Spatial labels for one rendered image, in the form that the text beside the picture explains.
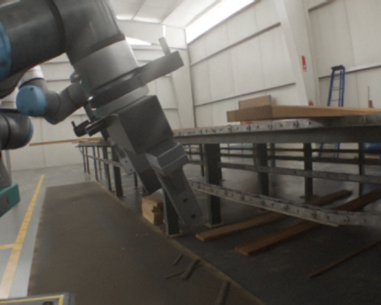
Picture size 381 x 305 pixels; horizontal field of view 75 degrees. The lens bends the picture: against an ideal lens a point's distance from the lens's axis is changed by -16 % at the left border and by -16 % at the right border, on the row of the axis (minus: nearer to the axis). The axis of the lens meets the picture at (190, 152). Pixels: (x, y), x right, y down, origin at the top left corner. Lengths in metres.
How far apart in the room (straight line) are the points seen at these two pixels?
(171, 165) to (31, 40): 0.19
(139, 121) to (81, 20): 0.13
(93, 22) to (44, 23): 0.06
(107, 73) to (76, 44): 0.05
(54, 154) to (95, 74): 12.59
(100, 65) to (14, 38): 0.10
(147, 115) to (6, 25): 0.17
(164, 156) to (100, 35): 0.15
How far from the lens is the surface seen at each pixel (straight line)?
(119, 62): 0.33
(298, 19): 8.70
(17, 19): 0.31
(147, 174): 0.45
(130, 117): 0.30
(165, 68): 0.36
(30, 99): 0.73
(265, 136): 1.05
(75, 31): 0.33
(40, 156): 12.94
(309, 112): 0.71
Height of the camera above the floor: 0.83
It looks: 4 degrees down
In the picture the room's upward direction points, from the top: 5 degrees counter-clockwise
